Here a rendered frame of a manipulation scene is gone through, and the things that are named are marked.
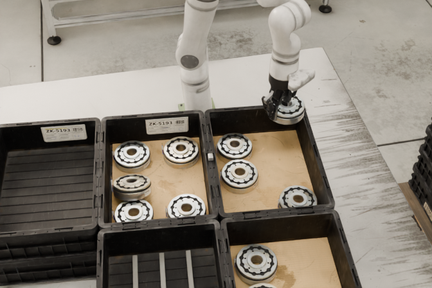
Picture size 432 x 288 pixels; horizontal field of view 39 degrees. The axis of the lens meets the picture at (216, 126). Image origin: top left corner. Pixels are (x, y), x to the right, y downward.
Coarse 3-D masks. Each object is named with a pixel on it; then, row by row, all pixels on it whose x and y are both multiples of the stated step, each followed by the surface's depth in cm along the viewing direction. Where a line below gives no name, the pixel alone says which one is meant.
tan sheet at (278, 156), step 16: (256, 144) 185; (272, 144) 185; (288, 144) 185; (256, 160) 180; (272, 160) 180; (288, 160) 180; (304, 160) 180; (272, 176) 176; (288, 176) 176; (304, 176) 176; (224, 192) 171; (256, 192) 172; (272, 192) 172; (224, 208) 167; (240, 208) 168; (256, 208) 168; (272, 208) 168
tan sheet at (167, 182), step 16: (112, 144) 184; (160, 144) 185; (112, 160) 180; (160, 160) 180; (112, 176) 175; (160, 176) 176; (176, 176) 176; (192, 176) 176; (112, 192) 171; (160, 192) 171; (176, 192) 171; (192, 192) 171; (112, 208) 167; (160, 208) 167
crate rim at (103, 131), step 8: (160, 112) 180; (168, 112) 180; (176, 112) 180; (184, 112) 180; (192, 112) 180; (200, 112) 180; (104, 120) 177; (112, 120) 178; (200, 120) 178; (104, 128) 175; (104, 136) 173; (104, 144) 171; (104, 152) 168; (208, 152) 169; (104, 160) 166; (104, 168) 164; (208, 168) 164; (104, 176) 162; (208, 176) 162; (104, 184) 160; (208, 184) 161; (104, 192) 158; (104, 200) 157; (216, 200) 157; (104, 208) 155; (216, 208) 155; (192, 216) 153; (200, 216) 153; (208, 216) 153; (216, 216) 153; (104, 224) 151; (112, 224) 151; (120, 224) 151; (128, 224) 151; (136, 224) 151; (144, 224) 151
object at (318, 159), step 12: (228, 108) 181; (240, 108) 181; (252, 108) 181; (312, 132) 174; (312, 144) 171; (216, 168) 164; (324, 168) 165; (216, 180) 162; (324, 180) 164; (216, 192) 159; (324, 204) 156; (228, 216) 153; (240, 216) 153
